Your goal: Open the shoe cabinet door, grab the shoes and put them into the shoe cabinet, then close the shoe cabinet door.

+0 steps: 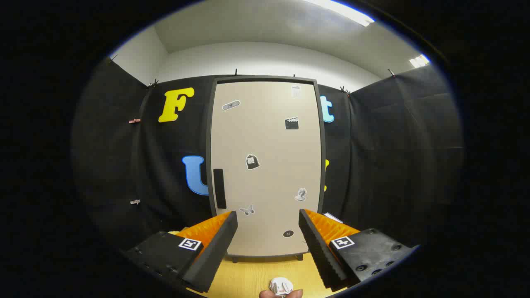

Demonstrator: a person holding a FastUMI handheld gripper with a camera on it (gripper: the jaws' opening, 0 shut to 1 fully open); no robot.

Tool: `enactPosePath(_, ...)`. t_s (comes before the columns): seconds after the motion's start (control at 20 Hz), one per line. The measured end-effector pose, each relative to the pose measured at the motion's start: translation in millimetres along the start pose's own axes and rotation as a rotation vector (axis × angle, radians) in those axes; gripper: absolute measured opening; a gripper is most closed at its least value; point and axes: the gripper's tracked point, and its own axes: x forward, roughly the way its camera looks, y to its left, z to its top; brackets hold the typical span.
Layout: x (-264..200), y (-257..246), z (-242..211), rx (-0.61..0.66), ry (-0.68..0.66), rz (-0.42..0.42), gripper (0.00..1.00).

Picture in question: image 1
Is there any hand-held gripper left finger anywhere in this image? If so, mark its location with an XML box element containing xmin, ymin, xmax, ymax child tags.
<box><xmin>123</xmin><ymin>210</ymin><xmax>239</xmax><ymax>293</ymax></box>

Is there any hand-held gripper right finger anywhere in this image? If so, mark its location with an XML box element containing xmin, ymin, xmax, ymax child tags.
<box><xmin>298</xmin><ymin>208</ymin><xmax>416</xmax><ymax>290</ymax></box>

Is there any black door handle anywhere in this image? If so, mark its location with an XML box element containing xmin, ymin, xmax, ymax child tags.
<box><xmin>213</xmin><ymin>168</ymin><xmax>227</xmax><ymax>209</ymax></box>

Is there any beige shoe cabinet door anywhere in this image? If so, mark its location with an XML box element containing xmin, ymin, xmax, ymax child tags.
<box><xmin>210</xmin><ymin>81</ymin><xmax>323</xmax><ymax>257</ymax></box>

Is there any grey shoe cabinet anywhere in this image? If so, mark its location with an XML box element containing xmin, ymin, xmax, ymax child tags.
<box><xmin>206</xmin><ymin>75</ymin><xmax>327</xmax><ymax>263</ymax></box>

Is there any black backdrop cloth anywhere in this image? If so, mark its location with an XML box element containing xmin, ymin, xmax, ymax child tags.
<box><xmin>70</xmin><ymin>56</ymin><xmax>464</xmax><ymax>257</ymax></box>

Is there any long ceiling light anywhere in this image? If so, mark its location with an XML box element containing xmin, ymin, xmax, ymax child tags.
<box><xmin>306</xmin><ymin>0</ymin><xmax>376</xmax><ymax>27</ymax></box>

